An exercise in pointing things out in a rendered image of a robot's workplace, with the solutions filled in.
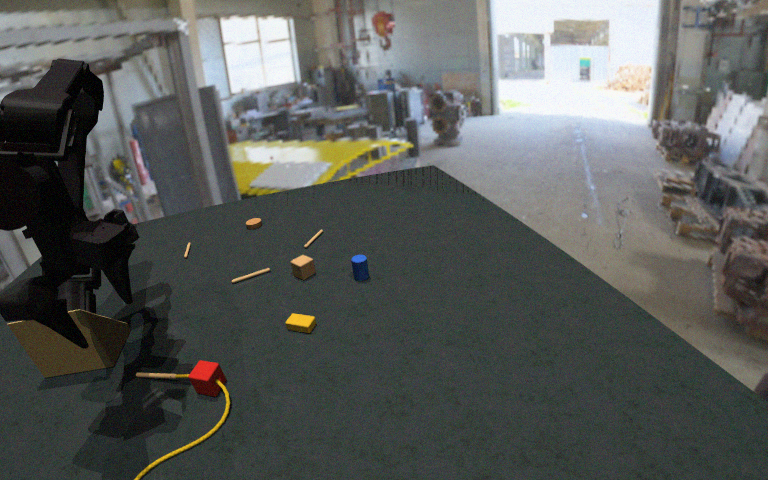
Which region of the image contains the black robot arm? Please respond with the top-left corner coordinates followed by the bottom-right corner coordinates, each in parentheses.
top-left (0, 58), bottom-right (133, 314)

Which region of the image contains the small tan wooden disc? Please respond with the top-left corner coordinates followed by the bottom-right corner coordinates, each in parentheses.
top-left (246, 218), bottom-right (262, 230)

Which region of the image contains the blue cylinder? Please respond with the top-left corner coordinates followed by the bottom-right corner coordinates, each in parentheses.
top-left (351, 255), bottom-right (369, 281)

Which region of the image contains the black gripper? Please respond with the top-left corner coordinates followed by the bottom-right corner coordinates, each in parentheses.
top-left (0, 200), bottom-right (140, 349)

